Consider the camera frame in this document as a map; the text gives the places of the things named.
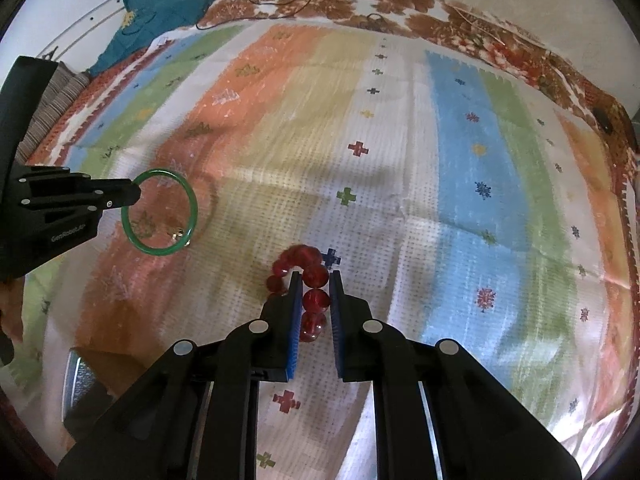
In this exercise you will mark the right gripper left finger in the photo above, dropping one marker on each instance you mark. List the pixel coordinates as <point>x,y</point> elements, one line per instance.
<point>193,413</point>

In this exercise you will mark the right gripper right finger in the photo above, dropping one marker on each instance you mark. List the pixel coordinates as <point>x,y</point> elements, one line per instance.
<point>439,414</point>

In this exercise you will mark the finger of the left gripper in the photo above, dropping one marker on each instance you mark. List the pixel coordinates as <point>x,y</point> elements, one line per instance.
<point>115,194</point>

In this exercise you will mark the green jade bangle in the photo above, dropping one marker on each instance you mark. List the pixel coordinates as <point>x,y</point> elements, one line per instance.
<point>190,225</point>

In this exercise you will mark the silver jewelry tray box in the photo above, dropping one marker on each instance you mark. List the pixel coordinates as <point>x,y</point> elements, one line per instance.
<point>85,399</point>

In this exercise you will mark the grey striped folded cloth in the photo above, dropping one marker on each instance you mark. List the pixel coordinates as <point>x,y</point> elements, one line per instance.
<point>62,90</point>

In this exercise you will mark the teal shirt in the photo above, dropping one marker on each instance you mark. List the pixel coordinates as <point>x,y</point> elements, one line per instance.
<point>146,20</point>

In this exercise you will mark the striped colourful blanket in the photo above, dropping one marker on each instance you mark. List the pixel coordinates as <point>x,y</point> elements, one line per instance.
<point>350,185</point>

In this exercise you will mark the brown floral bedsheet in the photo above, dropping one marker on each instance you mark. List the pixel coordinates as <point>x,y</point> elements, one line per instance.
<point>475,20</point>

